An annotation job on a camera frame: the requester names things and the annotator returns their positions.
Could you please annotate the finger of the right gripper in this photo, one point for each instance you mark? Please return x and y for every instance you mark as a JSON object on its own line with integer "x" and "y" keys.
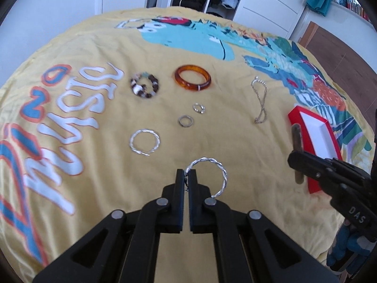
{"x": 306, "y": 164}

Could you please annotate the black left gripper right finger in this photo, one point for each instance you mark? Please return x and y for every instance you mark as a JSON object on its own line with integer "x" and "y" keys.
{"x": 248, "y": 246}

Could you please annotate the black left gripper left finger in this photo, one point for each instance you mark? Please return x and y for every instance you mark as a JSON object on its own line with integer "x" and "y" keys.
{"x": 123, "y": 247}

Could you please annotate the red white jewelry box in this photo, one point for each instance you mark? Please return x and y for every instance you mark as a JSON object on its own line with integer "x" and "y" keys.
{"x": 317, "y": 137}

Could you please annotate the right gloved hand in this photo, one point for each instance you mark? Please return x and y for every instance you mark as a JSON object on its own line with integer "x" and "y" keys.
{"x": 349, "y": 251}

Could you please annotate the wooden headboard panel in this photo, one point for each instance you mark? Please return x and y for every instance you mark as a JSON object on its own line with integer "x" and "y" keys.
{"x": 345, "y": 67}

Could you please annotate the yellow dino print duvet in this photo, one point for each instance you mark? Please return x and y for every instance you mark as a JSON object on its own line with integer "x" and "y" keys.
{"x": 68, "y": 111}

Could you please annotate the amber resin bangle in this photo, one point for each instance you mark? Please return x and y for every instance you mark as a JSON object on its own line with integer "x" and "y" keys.
{"x": 192, "y": 77}

